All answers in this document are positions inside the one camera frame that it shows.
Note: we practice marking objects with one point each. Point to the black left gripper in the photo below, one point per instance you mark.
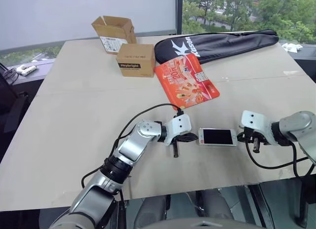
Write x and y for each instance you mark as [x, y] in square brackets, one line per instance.
[175, 147]

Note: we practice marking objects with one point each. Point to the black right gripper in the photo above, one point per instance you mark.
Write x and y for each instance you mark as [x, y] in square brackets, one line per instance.
[256, 140]

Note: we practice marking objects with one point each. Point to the clear plastic phone case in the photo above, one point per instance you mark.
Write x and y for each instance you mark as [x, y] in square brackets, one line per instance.
[217, 144]

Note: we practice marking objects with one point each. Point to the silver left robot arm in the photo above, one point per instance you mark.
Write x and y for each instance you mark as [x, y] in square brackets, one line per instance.
[133, 145]

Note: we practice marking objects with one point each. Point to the red printed packet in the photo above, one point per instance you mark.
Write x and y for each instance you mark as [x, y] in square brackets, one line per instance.
[187, 81]

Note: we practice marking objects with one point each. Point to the dark rounded shape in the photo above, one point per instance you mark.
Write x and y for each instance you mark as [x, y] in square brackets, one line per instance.
[151, 213]
[214, 205]

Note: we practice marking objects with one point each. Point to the grey curved robot torso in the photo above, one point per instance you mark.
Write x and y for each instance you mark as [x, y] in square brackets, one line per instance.
[209, 224]

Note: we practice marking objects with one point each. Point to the black Kason racket bag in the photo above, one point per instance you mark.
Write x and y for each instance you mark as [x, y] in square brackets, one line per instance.
[222, 44]

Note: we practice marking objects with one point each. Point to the closed Heybright cardboard box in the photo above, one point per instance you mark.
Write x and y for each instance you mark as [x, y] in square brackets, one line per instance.
[135, 61]

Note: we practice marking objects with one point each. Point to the crumpled white paper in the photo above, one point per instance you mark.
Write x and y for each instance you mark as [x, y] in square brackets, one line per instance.
[292, 47]

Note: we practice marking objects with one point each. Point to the open cardboard box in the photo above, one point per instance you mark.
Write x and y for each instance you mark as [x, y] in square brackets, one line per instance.
[114, 36]

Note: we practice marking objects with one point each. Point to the white power strip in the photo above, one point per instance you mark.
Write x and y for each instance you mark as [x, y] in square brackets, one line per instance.
[26, 70]

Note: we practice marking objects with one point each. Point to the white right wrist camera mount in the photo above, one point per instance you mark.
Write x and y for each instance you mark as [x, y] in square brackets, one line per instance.
[254, 120]

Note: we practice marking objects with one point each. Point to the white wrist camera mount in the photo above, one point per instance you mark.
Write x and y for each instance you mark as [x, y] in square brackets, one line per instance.
[180, 123]
[254, 120]

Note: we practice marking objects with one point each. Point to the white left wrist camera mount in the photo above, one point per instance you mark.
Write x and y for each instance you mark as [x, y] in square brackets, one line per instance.
[180, 123]

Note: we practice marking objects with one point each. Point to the black table frame bar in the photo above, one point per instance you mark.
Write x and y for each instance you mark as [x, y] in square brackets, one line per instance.
[260, 208]

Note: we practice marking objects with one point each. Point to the dark window frame post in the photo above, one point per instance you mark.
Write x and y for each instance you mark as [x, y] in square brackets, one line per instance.
[179, 13]

